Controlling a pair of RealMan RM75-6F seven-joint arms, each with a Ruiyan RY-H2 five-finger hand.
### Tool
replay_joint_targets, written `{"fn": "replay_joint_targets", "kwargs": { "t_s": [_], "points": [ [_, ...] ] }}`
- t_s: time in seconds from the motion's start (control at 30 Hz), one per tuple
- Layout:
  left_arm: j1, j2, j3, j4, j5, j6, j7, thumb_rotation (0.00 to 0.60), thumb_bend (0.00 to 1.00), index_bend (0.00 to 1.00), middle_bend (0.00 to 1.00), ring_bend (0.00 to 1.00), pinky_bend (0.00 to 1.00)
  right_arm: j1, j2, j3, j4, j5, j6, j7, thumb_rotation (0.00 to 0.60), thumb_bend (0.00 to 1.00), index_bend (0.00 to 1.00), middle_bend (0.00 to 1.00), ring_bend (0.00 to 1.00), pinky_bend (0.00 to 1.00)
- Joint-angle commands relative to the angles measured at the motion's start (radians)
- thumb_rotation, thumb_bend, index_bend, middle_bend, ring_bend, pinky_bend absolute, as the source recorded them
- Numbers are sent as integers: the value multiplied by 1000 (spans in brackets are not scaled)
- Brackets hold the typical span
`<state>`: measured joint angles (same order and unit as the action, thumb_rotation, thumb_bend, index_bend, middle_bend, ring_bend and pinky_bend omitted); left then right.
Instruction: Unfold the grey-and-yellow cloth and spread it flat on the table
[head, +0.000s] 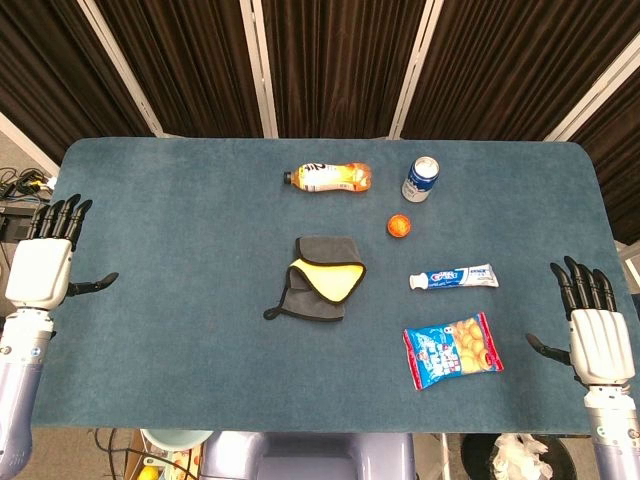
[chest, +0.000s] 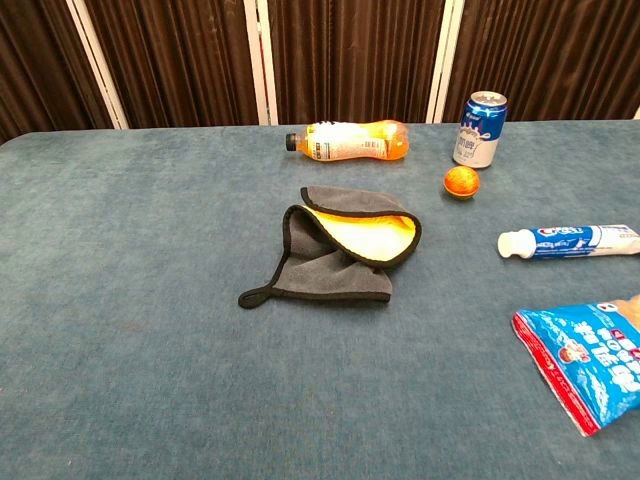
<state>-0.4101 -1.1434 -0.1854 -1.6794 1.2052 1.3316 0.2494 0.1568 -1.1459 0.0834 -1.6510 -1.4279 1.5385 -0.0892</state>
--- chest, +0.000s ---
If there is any yellow microfiber cloth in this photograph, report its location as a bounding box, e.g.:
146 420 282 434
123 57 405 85
237 185 424 310

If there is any orange drink plastic bottle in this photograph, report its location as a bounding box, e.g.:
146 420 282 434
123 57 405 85
285 118 411 163

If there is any blue white drink can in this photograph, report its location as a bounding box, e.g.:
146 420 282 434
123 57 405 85
452 90 509 169

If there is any dark brown pleated curtain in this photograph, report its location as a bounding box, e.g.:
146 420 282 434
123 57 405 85
0 0 640 146

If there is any white blue toothpaste tube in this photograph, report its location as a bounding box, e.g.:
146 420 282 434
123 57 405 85
496 224 640 260

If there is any blue red snack bag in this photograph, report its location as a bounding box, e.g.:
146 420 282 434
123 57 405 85
510 293 640 439

